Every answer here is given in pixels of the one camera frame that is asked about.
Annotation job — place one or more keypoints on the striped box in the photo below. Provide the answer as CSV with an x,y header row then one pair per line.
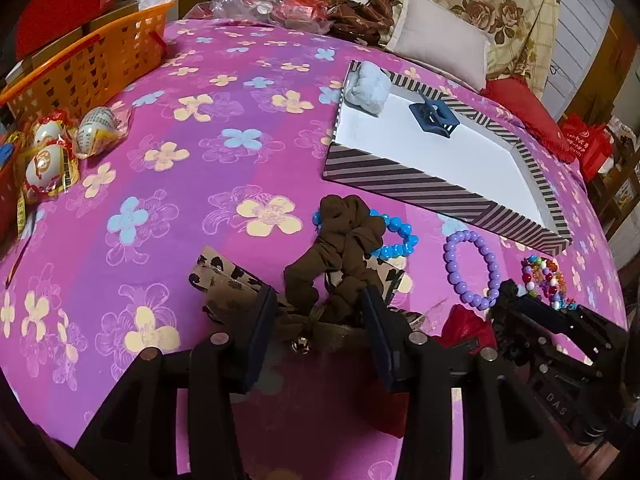
x,y
425,160

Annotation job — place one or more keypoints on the red scrunchie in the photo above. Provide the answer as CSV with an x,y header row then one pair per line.
x,y
465,330

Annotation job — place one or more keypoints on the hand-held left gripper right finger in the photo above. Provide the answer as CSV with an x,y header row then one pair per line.
x,y
377,340

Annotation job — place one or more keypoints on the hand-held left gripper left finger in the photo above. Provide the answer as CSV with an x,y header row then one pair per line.
x,y
262,330

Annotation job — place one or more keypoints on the red frilled cushion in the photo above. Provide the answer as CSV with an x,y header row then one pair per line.
x,y
530,115

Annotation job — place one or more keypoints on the brown patterned quilt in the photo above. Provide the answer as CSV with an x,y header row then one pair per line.
x,y
360,15

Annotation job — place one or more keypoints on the brown scrunchie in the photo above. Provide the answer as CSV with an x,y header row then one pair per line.
x,y
345,240

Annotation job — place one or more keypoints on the red shopping bag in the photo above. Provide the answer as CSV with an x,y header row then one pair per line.
x,y
587,145

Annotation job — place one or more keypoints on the orange plastic basket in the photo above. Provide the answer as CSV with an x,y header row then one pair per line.
x,y
85,65

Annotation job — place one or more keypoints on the wooden chair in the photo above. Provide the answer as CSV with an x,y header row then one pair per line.
x,y
620,185

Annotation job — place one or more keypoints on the pink floral bedsheet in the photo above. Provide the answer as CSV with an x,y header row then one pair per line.
x,y
200,185

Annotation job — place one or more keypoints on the egg-shaped wrapped packet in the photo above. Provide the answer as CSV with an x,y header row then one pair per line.
x,y
47,130
45,170
97,130

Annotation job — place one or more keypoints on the light blue fluffy scrunchie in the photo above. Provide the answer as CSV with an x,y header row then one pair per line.
x,y
367,87

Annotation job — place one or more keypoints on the floral quilt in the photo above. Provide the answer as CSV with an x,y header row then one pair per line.
x,y
515,15

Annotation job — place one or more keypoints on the blue hair claw clip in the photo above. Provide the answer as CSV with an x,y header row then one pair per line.
x,y
432,115

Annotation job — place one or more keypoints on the leopard print hair bow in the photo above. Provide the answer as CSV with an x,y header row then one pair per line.
x,y
220,280

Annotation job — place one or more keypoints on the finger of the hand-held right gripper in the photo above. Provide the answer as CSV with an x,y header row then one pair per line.
x,y
515,310
585,322

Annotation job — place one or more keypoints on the white pillow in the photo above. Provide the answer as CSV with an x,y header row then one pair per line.
x,y
440,40

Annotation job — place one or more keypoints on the olive bow with bell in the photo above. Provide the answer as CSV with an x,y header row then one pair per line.
x,y
300,344

